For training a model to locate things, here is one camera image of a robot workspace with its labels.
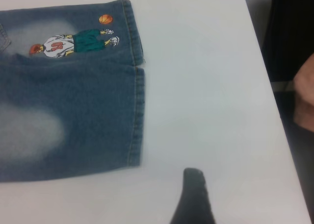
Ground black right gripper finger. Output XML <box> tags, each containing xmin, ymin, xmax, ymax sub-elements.
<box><xmin>169</xmin><ymin>168</ymin><xmax>214</xmax><ymax>224</ymax></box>

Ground blue denim jeans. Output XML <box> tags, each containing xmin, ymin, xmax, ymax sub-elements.
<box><xmin>0</xmin><ymin>0</ymin><xmax>147</xmax><ymax>183</ymax></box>

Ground bare person hand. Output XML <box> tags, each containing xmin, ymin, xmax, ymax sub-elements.
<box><xmin>293</xmin><ymin>52</ymin><xmax>314</xmax><ymax>133</ymax></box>

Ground dark person clothing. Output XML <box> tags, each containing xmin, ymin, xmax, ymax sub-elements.
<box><xmin>261</xmin><ymin>0</ymin><xmax>314</xmax><ymax>224</ymax></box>

